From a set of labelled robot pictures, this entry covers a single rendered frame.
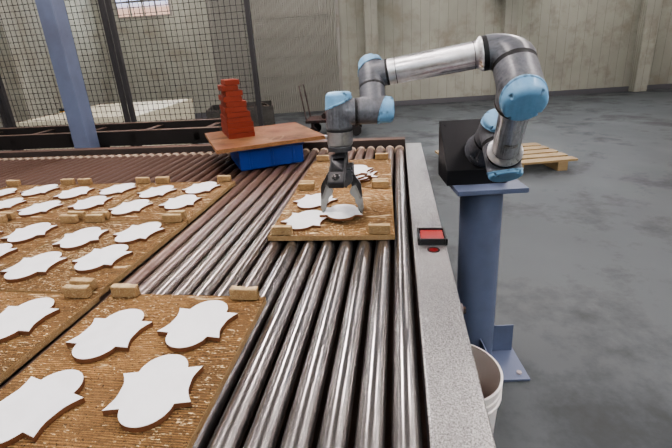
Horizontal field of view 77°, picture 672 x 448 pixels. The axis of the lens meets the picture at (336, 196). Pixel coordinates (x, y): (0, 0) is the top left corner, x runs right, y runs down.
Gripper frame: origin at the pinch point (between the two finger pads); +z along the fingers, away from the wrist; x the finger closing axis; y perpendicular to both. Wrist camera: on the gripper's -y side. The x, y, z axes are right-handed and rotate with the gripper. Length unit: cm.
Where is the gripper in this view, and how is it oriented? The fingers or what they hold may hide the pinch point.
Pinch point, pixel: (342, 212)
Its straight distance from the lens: 127.2
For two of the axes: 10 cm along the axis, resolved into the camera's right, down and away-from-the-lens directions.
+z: 0.5, 9.5, 3.1
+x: -9.9, 0.1, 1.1
